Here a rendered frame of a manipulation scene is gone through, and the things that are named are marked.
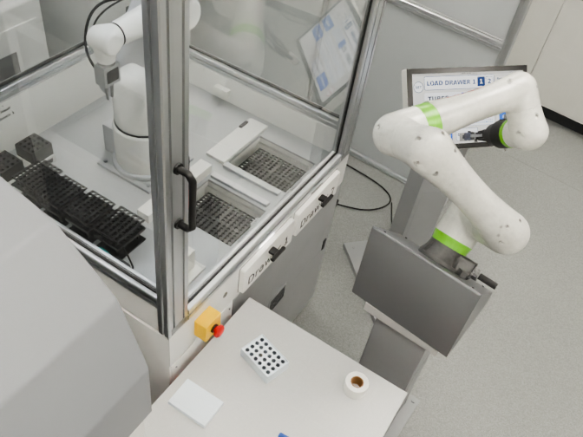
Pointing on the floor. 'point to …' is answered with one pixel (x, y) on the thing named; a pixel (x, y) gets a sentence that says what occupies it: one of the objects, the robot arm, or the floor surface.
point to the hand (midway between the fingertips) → (466, 136)
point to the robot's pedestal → (396, 361)
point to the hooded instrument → (62, 336)
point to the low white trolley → (277, 388)
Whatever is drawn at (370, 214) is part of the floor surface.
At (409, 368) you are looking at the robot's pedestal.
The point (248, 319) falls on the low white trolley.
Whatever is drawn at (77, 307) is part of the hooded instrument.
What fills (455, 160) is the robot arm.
